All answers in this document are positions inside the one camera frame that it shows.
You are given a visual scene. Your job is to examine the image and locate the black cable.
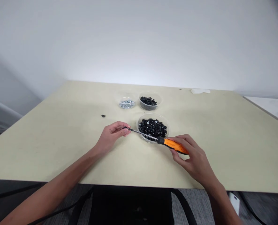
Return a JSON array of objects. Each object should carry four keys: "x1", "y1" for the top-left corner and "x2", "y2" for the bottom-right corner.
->
[
  {"x1": 238, "y1": 192, "x2": 267, "y2": 225},
  {"x1": 0, "y1": 183, "x2": 44, "y2": 203},
  {"x1": 27, "y1": 187, "x2": 94, "y2": 225}
]

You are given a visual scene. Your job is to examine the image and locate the person's body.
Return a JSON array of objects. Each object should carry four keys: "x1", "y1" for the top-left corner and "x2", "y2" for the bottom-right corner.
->
[{"x1": 78, "y1": 186, "x2": 198, "y2": 225}]

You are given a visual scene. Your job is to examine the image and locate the small clear plastic cup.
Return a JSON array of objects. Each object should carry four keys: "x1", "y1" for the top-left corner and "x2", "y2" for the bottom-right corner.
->
[{"x1": 118, "y1": 92, "x2": 137, "y2": 110}]

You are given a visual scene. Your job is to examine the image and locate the person's right hand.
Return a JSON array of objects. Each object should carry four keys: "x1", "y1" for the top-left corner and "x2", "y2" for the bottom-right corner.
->
[{"x1": 168, "y1": 134, "x2": 220, "y2": 190}]

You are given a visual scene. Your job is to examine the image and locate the white power adapter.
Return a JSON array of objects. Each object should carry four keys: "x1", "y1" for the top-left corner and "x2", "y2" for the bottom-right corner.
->
[{"x1": 228, "y1": 192, "x2": 240, "y2": 216}]

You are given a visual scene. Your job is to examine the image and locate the orange black handled screwdriver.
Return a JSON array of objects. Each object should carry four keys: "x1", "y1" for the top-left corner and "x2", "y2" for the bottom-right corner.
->
[{"x1": 128, "y1": 127, "x2": 190, "y2": 155}]

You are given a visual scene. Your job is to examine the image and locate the pile of silver screws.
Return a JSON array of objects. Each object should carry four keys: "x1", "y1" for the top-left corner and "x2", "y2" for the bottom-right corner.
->
[{"x1": 119, "y1": 99, "x2": 135, "y2": 109}]

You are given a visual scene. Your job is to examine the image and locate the pile of black parts with screws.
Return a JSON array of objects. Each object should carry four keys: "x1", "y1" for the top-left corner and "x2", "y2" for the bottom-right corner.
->
[{"x1": 139, "y1": 118, "x2": 168, "y2": 141}]

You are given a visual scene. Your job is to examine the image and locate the heap of plain black parts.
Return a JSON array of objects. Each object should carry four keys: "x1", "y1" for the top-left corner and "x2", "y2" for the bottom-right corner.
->
[{"x1": 140, "y1": 96, "x2": 158, "y2": 106}]

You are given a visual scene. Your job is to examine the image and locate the large clear plastic bowl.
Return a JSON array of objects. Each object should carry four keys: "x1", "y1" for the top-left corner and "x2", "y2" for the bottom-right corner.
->
[{"x1": 137, "y1": 112, "x2": 171, "y2": 144}]

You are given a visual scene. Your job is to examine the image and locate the person's left hand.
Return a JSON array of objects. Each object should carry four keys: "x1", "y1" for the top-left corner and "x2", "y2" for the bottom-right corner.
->
[{"x1": 95, "y1": 121, "x2": 132, "y2": 154}]

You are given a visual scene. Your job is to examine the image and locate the white side table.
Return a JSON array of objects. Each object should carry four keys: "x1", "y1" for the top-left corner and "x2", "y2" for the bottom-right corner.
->
[{"x1": 243, "y1": 96, "x2": 278, "y2": 128}]

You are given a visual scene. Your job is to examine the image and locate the medium clear plastic bowl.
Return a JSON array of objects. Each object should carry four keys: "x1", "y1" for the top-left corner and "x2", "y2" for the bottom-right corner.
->
[{"x1": 139, "y1": 92, "x2": 163, "y2": 111}]

